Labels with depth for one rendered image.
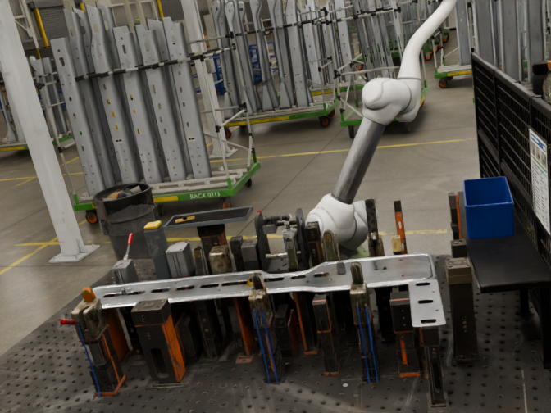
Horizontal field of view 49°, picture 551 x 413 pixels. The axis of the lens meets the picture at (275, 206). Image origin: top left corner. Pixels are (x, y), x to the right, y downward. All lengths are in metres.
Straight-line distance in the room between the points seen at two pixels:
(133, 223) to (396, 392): 3.41
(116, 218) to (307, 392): 3.23
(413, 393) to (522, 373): 0.36
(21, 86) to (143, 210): 1.63
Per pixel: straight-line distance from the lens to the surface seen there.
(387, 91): 2.47
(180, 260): 2.47
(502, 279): 2.03
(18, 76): 5.88
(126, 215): 5.06
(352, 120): 8.36
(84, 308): 2.32
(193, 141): 6.59
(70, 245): 6.16
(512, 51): 8.82
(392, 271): 2.19
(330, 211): 2.60
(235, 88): 10.28
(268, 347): 2.18
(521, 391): 2.11
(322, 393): 2.15
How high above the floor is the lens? 1.97
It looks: 18 degrees down
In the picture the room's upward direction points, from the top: 11 degrees counter-clockwise
